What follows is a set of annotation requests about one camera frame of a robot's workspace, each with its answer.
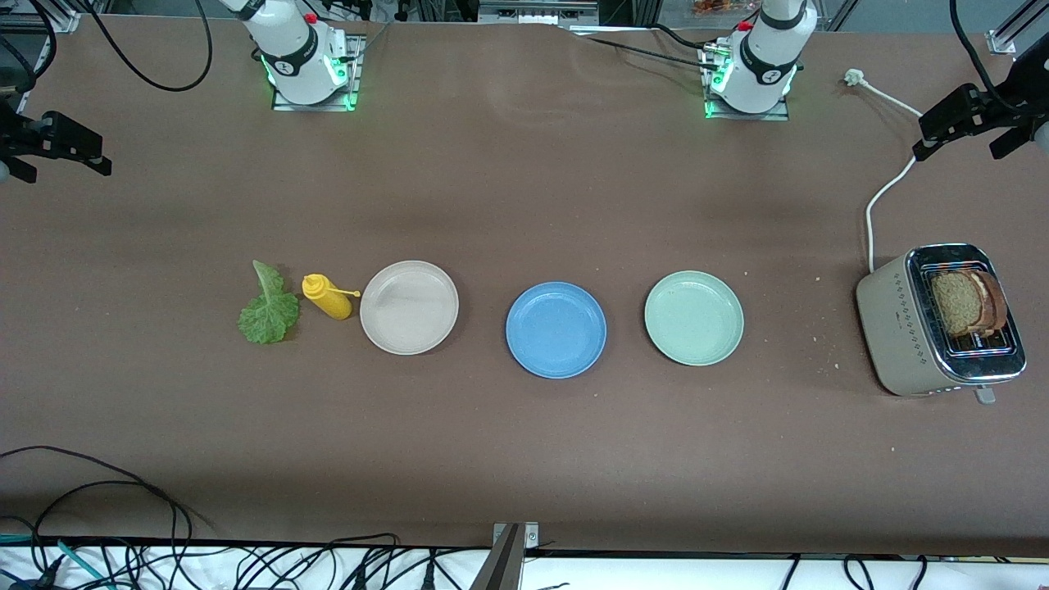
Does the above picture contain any brown bread slice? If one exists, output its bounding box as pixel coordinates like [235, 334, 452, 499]
[970, 269, 1008, 334]
[929, 270, 986, 338]

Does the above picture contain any green lettuce leaf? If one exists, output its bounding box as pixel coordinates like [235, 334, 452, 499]
[238, 260, 302, 346]

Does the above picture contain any yellow mustard squeeze bottle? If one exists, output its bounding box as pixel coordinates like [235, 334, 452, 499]
[302, 274, 361, 321]

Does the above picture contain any green round plate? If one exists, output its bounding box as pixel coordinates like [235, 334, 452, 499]
[644, 270, 745, 366]

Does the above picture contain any beige round plate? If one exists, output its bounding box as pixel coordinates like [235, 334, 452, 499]
[360, 260, 460, 356]

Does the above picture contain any blue round plate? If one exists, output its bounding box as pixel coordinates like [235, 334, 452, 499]
[506, 282, 608, 379]

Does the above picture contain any beige chrome toaster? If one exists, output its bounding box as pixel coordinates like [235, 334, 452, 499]
[856, 243, 1028, 406]

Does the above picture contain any grey power strip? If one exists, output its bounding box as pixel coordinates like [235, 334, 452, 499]
[478, 0, 600, 25]

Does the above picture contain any aluminium frame profile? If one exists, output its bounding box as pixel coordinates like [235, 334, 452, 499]
[33, 0, 83, 34]
[988, 0, 1049, 57]

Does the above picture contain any white toaster power cord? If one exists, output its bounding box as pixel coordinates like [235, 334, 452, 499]
[844, 69, 925, 275]

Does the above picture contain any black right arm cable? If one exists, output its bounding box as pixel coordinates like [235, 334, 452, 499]
[82, 0, 214, 93]

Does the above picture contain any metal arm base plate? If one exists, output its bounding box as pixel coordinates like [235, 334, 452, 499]
[272, 34, 362, 112]
[701, 45, 792, 122]

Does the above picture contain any large black cable loop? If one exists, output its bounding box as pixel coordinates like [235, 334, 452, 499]
[0, 446, 194, 574]

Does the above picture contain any thin black base cable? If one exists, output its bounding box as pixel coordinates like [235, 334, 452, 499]
[584, 36, 722, 73]

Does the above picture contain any small black cable loop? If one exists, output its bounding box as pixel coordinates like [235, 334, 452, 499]
[31, 480, 179, 574]

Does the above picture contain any teal cable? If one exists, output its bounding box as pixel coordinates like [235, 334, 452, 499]
[56, 539, 109, 588]

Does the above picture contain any metal bracket with profile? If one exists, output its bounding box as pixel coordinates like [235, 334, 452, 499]
[470, 522, 542, 590]

